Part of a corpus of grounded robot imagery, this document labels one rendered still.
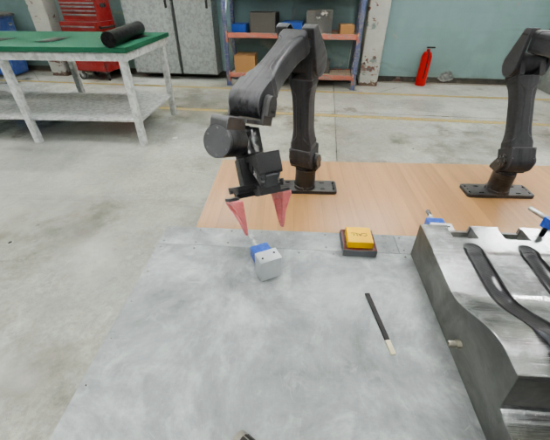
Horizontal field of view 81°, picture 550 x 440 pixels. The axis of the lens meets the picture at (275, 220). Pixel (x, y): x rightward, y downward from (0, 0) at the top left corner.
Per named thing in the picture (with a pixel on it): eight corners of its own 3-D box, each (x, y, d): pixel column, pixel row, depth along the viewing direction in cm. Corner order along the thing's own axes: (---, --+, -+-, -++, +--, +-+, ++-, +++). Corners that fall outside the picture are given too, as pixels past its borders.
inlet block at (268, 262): (241, 246, 80) (239, 229, 77) (259, 240, 82) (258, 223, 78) (261, 281, 70) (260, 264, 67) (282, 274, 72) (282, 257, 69)
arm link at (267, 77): (261, 99, 56) (325, 13, 69) (218, 92, 59) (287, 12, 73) (273, 152, 65) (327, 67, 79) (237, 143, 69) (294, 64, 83)
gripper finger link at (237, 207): (275, 231, 63) (265, 184, 62) (240, 240, 61) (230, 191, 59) (264, 228, 69) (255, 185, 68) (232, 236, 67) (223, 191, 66)
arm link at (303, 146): (310, 173, 94) (312, 51, 72) (289, 168, 96) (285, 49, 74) (318, 162, 98) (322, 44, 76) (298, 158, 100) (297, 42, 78)
